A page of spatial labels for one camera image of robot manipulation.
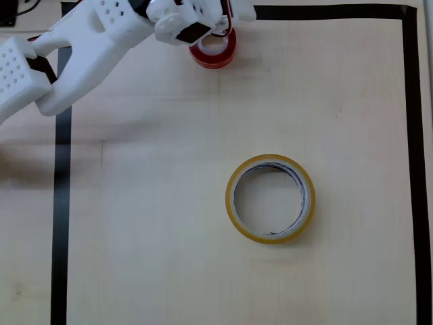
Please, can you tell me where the small red tape roll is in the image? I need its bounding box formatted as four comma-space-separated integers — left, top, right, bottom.
188, 27, 237, 70

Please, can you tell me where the large yellow tape roll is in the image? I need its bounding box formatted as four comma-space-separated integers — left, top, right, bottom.
225, 154, 317, 245

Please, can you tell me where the red black servo cable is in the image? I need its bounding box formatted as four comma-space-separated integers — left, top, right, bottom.
210, 6, 235, 39

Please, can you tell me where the thin black cable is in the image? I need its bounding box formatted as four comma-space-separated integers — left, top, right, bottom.
16, 0, 41, 16

